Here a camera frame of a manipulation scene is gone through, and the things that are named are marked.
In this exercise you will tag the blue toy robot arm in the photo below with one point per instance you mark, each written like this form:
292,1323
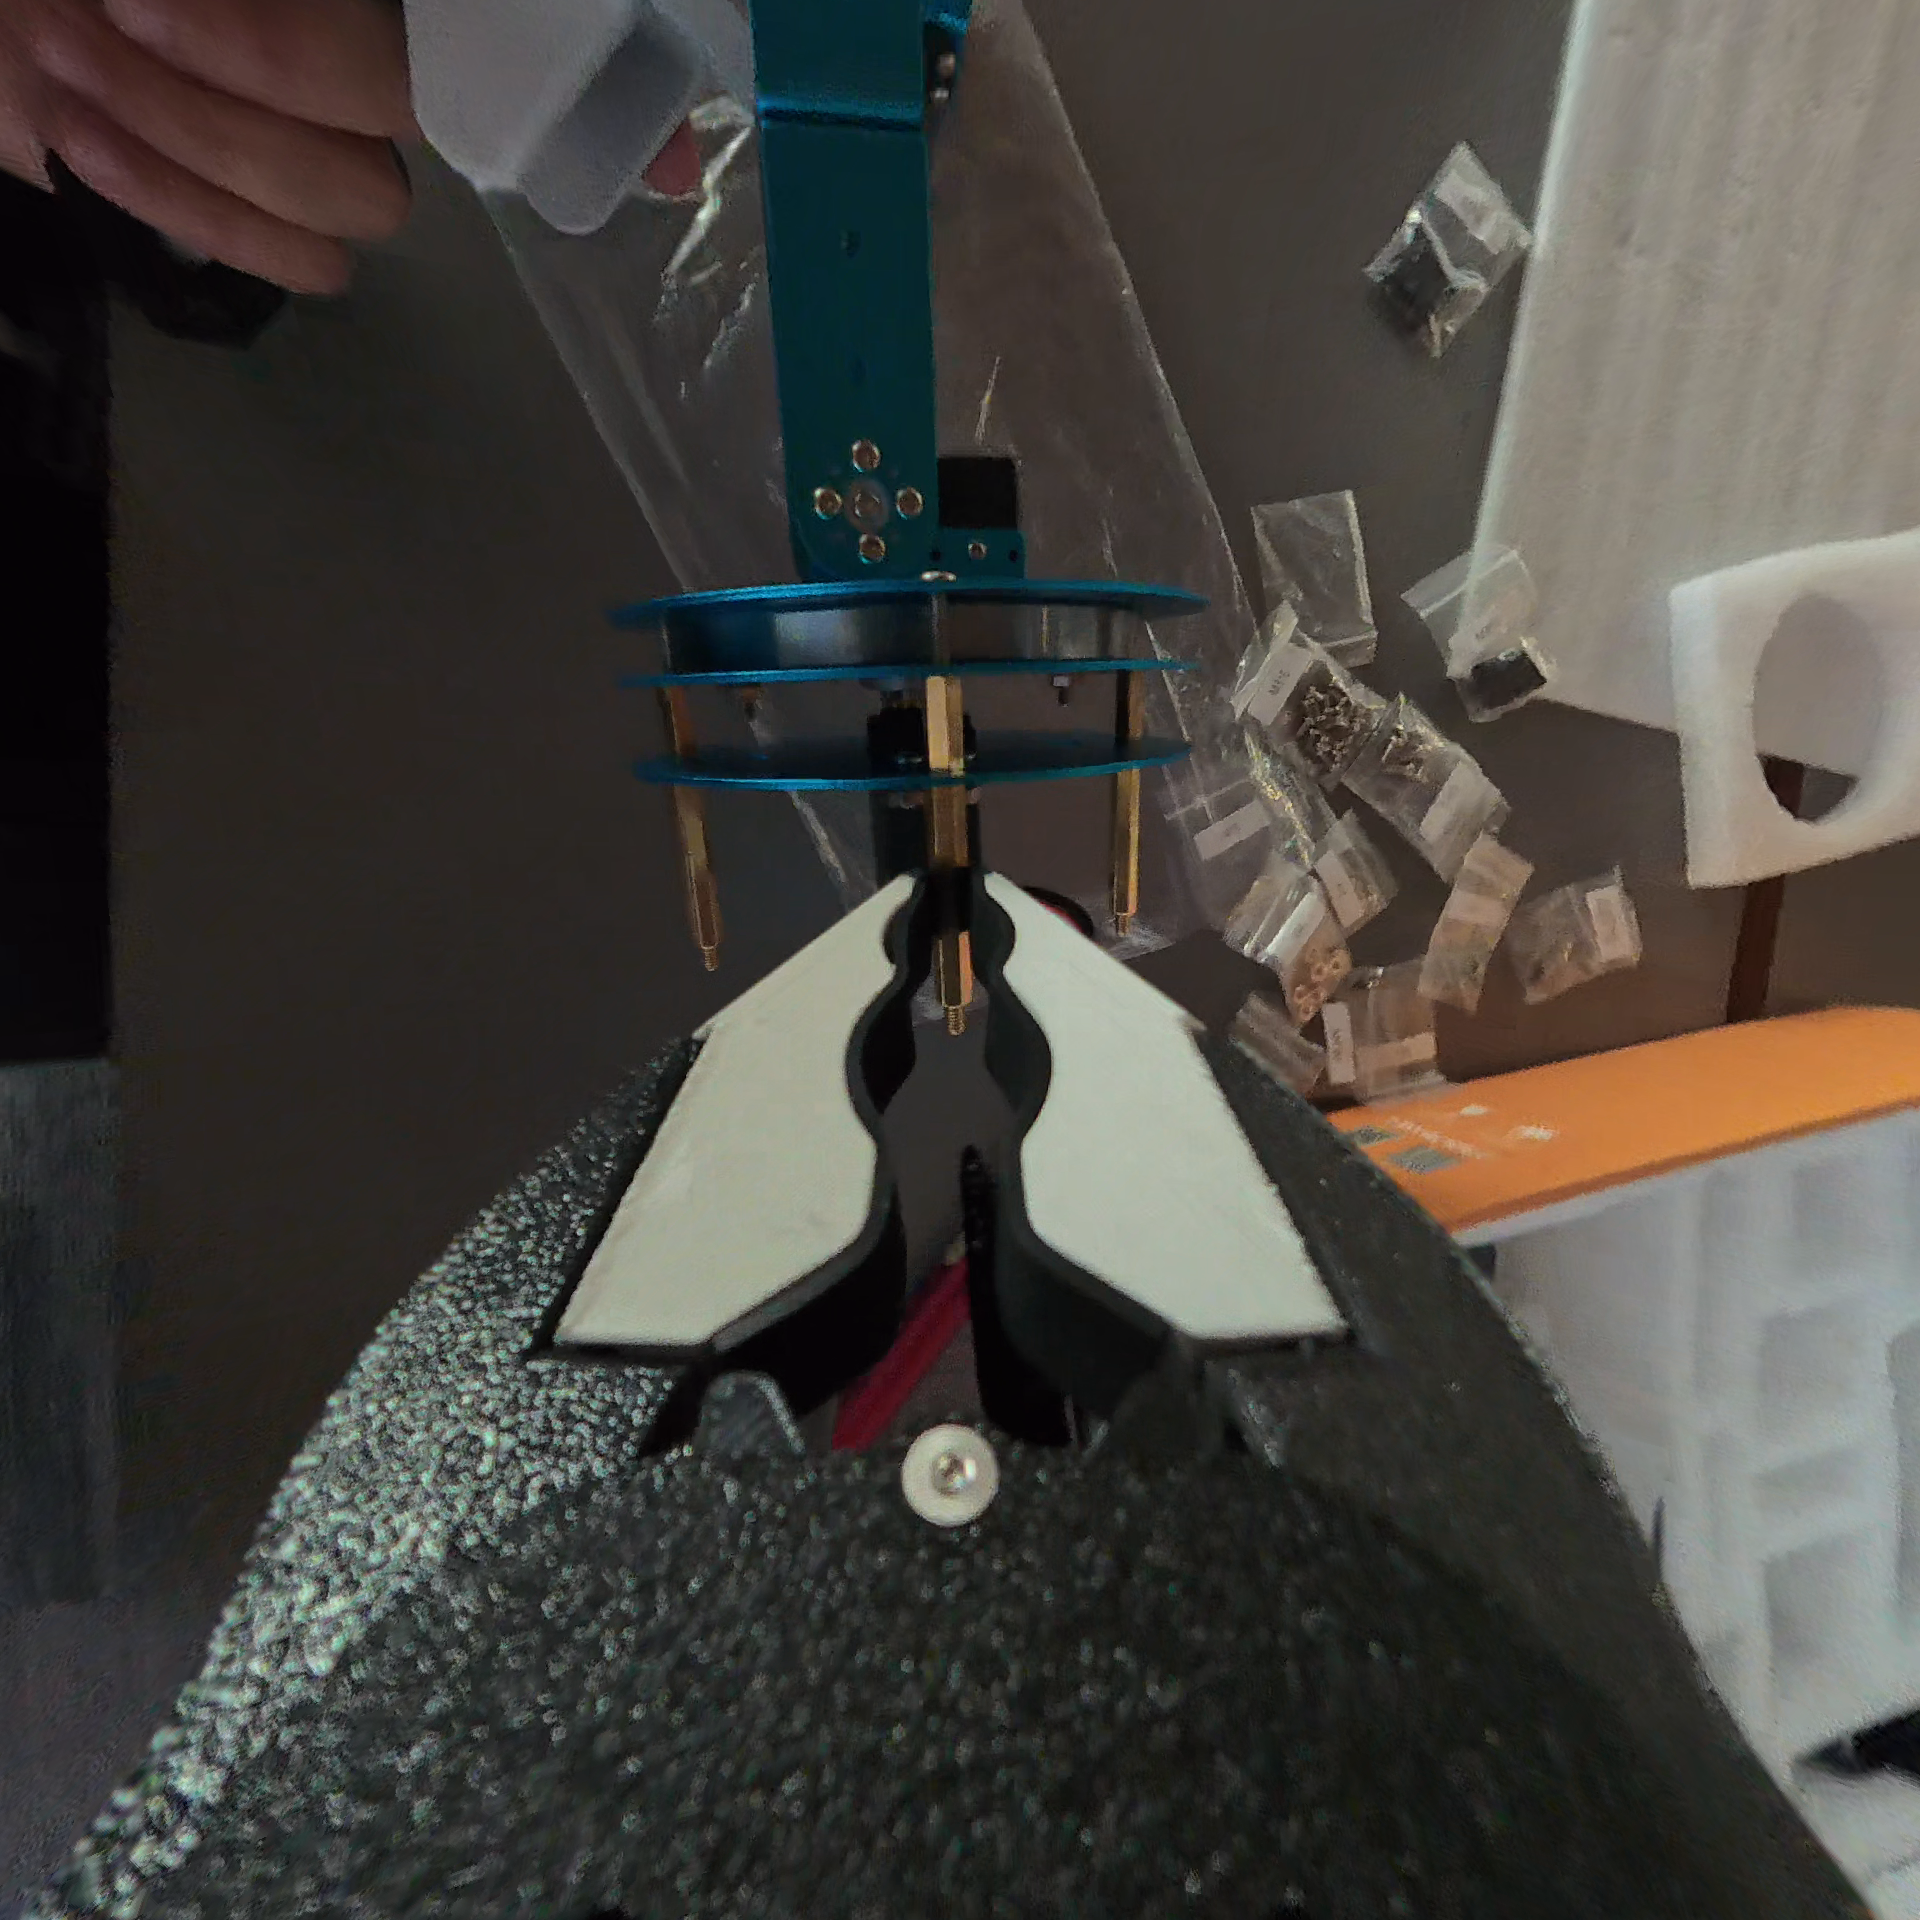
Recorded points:
840,301

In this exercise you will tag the pile of small screw bags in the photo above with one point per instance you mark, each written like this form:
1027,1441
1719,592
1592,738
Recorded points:
1351,720

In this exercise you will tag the grey desk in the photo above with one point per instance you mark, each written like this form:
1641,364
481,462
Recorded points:
374,600

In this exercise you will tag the small bag of black parts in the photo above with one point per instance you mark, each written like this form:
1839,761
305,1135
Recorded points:
1440,256

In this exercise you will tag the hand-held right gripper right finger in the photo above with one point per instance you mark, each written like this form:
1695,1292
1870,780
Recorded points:
1171,1184

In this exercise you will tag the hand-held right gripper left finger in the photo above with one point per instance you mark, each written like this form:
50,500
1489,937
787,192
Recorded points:
734,1184

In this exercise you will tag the white foam block with hole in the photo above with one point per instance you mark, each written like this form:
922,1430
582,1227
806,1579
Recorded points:
1725,750

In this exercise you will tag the large clear plastic bag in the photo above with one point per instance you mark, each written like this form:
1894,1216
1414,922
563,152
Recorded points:
1080,375

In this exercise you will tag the white foam sheet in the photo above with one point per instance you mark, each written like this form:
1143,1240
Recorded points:
1695,301

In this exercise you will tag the person's left hand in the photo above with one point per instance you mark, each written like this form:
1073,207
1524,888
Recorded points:
196,106

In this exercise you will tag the orange cardboard box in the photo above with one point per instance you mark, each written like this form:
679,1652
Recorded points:
1649,1110

